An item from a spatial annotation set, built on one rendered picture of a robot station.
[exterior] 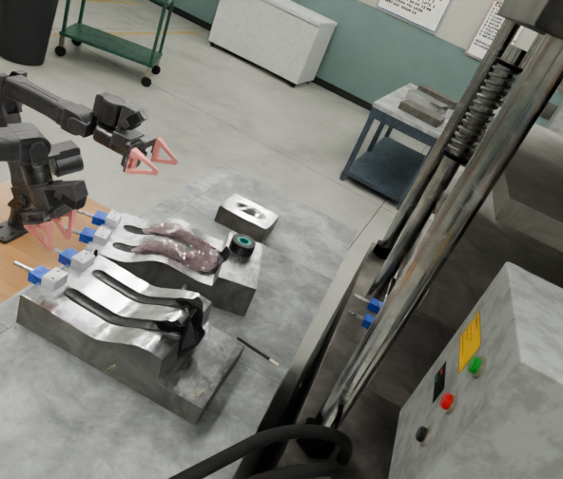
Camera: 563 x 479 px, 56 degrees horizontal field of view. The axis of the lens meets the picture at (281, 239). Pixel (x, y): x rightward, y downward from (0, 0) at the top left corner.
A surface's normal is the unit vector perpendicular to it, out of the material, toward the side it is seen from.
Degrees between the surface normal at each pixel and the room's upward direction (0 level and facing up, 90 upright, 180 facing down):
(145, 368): 90
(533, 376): 90
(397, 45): 90
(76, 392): 0
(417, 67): 90
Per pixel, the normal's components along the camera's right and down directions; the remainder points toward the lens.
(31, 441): 0.36, -0.80
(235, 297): -0.04, 0.50
